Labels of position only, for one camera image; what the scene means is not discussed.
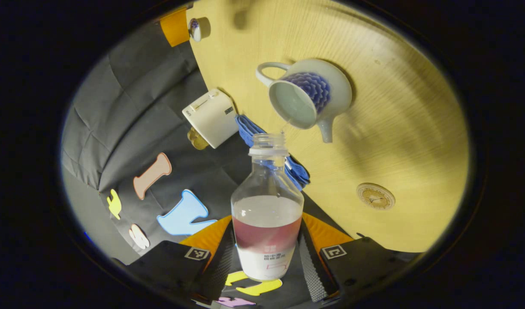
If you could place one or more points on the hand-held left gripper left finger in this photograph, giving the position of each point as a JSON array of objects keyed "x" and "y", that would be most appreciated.
[{"x": 221, "y": 266}]

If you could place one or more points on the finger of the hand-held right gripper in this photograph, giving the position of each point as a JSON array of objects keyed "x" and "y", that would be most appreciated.
[{"x": 174, "y": 28}]

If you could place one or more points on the clear water bottle pink label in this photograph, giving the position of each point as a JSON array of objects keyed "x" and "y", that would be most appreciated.
[{"x": 267, "y": 214}]

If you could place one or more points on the folded blue towel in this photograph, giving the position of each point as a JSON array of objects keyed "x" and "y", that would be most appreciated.
[{"x": 246, "y": 128}]

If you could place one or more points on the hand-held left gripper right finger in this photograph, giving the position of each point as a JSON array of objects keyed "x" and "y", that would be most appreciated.
[{"x": 309, "y": 266}]

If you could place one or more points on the white toaster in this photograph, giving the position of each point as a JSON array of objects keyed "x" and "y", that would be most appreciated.
[{"x": 211, "y": 116}]

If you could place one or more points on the round wooden coaster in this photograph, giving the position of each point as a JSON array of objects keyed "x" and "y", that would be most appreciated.
[{"x": 375, "y": 196}]

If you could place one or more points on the brown bread slice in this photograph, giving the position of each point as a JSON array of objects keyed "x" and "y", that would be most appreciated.
[
  {"x": 202, "y": 145},
  {"x": 194, "y": 136}
]

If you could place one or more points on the white teacup with blue pattern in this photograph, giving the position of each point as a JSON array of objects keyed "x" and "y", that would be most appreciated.
[{"x": 333, "y": 96}]

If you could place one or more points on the black backdrop cloth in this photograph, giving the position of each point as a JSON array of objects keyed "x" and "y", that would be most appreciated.
[{"x": 129, "y": 107}]

